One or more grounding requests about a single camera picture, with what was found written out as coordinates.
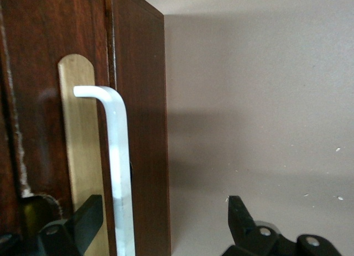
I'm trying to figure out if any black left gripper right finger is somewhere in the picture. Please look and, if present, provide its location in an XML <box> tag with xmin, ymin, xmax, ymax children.
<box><xmin>221</xmin><ymin>195</ymin><xmax>344</xmax><ymax>256</ymax></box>

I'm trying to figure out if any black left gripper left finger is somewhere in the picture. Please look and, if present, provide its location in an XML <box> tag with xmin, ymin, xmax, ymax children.
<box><xmin>38</xmin><ymin>194</ymin><xmax>105</xmax><ymax>256</ymax></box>

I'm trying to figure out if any white metal drawer handle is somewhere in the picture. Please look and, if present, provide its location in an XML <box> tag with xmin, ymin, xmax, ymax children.
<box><xmin>72</xmin><ymin>85</ymin><xmax>136</xmax><ymax>256</ymax></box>

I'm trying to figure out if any dark wooden drawer cabinet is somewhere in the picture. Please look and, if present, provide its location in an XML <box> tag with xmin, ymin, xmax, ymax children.
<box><xmin>0</xmin><ymin>0</ymin><xmax>172</xmax><ymax>256</ymax></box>

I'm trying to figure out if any brass handle backplate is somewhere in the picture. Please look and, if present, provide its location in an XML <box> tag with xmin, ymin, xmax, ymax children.
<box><xmin>57</xmin><ymin>54</ymin><xmax>113</xmax><ymax>256</ymax></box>

